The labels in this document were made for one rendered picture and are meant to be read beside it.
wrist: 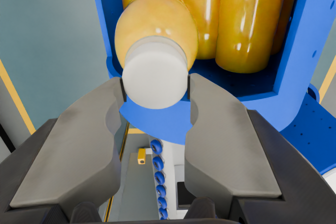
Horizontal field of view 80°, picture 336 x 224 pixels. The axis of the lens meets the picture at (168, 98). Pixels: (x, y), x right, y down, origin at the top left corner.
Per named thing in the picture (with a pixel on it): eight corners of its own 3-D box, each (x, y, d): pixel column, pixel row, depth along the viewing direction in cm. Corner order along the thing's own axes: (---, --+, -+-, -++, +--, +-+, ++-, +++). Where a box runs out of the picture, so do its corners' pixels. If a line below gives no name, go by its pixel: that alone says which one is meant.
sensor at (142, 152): (140, 153, 71) (138, 165, 67) (139, 147, 70) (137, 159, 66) (161, 152, 71) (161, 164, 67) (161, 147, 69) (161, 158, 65)
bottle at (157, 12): (159, -33, 26) (159, -20, 10) (193, 11, 29) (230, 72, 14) (122, 7, 28) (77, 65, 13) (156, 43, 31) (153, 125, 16)
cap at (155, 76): (157, 24, 12) (157, 33, 10) (197, 69, 14) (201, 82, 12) (113, 65, 13) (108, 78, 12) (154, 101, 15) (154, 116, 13)
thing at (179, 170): (174, 169, 72) (176, 214, 59) (174, 162, 69) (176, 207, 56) (202, 168, 71) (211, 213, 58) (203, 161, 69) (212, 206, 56)
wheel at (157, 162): (159, 174, 63) (165, 170, 64) (159, 165, 61) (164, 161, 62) (151, 165, 66) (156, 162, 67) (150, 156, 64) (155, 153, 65)
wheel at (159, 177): (161, 188, 68) (166, 185, 69) (160, 180, 65) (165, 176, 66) (153, 179, 71) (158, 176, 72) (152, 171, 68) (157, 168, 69)
